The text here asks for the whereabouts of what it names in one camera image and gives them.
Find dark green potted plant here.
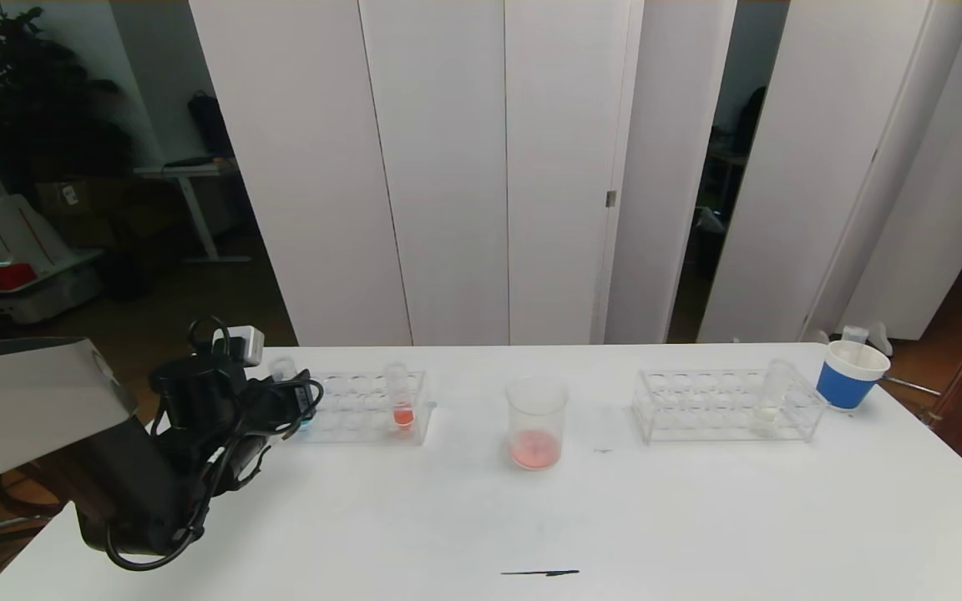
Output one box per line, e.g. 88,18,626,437
0,0,135,199

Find test tube with white pigment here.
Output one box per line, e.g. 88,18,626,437
752,359,794,435

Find clear acrylic test tube rack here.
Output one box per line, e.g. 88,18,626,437
631,368,829,444
281,368,432,445

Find thin metal rod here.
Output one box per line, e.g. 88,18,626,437
880,376,943,397

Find white folding partition panel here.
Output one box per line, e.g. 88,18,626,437
696,0,962,343
190,0,645,346
836,0,962,341
605,0,739,344

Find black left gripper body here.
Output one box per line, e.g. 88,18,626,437
246,368,317,432

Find clear glass beaker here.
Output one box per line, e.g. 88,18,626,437
505,376,570,470

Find test tube with blue pigment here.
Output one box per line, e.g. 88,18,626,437
268,356,316,432

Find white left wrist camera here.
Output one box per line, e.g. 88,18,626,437
212,326,266,366

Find black bag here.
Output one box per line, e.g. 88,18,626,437
187,92,236,159

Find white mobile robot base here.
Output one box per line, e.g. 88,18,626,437
0,73,106,326

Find white standing desk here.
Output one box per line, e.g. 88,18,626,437
135,161,253,265

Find brown cardboard box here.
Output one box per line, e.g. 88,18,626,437
35,178,114,218

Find blue and white paper cup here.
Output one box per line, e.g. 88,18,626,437
816,340,892,411

